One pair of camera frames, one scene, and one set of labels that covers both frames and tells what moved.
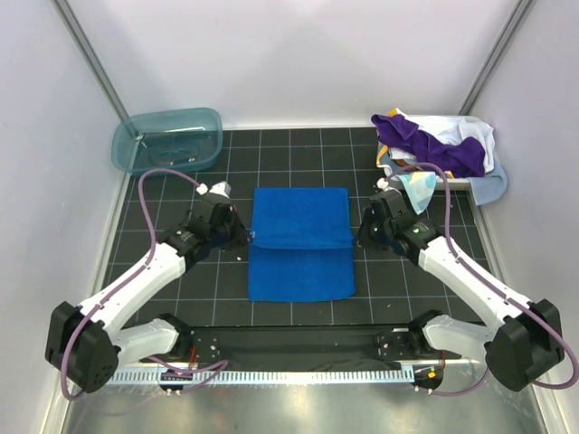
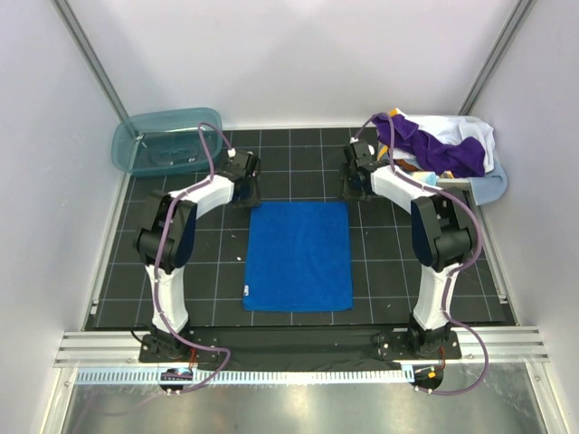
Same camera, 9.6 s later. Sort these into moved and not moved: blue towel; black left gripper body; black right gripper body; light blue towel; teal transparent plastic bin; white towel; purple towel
Moved: black right gripper body; blue towel; black left gripper body
Not moved: light blue towel; white towel; purple towel; teal transparent plastic bin
